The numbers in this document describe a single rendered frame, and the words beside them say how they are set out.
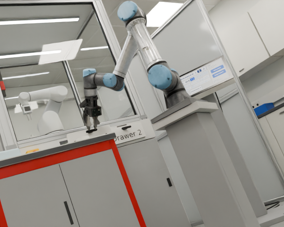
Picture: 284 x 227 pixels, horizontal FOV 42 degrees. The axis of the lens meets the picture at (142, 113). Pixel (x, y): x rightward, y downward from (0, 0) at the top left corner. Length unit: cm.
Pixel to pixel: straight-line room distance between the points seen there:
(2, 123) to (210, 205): 126
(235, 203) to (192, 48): 219
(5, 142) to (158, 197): 103
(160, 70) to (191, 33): 191
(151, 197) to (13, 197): 114
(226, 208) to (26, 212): 92
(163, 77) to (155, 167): 87
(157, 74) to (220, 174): 59
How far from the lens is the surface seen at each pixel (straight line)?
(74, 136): 225
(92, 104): 215
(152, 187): 254
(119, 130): 253
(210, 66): 285
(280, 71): 551
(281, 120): 477
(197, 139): 191
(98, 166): 175
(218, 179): 189
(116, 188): 175
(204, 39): 369
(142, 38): 203
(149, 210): 249
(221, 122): 273
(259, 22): 526
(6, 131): 232
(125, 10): 210
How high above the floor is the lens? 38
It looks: 13 degrees up
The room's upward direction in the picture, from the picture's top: 22 degrees counter-clockwise
